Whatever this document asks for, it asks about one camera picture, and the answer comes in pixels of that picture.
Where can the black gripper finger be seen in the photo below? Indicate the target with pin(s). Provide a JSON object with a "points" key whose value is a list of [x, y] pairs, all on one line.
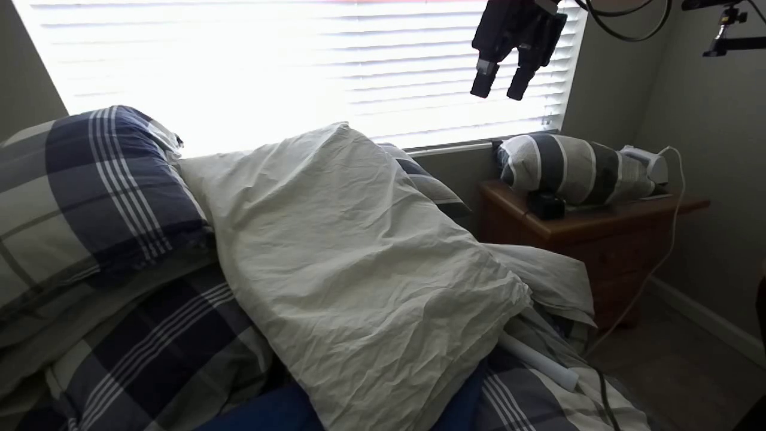
{"points": [[520, 81], [485, 78]]}

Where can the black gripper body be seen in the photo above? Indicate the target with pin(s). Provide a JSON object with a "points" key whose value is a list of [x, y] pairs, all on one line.
{"points": [[520, 25]]}

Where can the white pillow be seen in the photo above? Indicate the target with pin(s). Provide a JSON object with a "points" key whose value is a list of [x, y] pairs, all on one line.
{"points": [[345, 266]]}

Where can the white appliance on nightstand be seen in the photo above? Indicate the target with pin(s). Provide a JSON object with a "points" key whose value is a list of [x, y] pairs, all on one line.
{"points": [[651, 170]]}

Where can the wooden nightstand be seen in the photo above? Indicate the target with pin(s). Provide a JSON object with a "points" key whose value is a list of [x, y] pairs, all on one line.
{"points": [[621, 245]]}

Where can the blue plaid pillow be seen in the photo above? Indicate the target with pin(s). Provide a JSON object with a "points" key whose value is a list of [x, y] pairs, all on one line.
{"points": [[92, 195]]}

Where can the white bed sheet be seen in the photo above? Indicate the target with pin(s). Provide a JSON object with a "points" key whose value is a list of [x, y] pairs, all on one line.
{"points": [[557, 280]]}

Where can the white plastic rod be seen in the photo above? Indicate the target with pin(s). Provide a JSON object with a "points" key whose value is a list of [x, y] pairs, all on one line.
{"points": [[550, 366]]}

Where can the white window blinds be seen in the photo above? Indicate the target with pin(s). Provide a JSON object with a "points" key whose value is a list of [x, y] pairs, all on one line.
{"points": [[241, 72]]}

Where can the blue cloth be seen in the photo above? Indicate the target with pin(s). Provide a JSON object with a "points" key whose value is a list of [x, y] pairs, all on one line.
{"points": [[438, 406]]}

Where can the blue plaid duvet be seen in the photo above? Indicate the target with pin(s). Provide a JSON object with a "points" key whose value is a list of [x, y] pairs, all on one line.
{"points": [[187, 360]]}

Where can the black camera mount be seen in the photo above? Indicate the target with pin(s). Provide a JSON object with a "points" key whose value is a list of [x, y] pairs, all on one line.
{"points": [[731, 13]]}

